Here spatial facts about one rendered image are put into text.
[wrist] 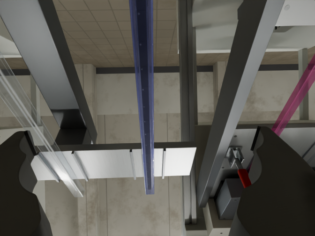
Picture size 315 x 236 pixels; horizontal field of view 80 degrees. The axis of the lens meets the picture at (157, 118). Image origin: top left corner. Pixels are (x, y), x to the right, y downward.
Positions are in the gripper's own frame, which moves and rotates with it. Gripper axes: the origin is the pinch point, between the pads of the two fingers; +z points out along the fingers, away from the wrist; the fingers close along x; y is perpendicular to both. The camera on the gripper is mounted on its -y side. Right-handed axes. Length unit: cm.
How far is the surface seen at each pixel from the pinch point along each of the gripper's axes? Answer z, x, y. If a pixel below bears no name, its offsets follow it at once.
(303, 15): 14.0, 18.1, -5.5
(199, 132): 49, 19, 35
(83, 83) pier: 315, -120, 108
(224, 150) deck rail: 18.4, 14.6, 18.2
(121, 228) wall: 202, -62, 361
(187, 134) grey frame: 39, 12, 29
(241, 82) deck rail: 14.9, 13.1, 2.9
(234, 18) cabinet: 65, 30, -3
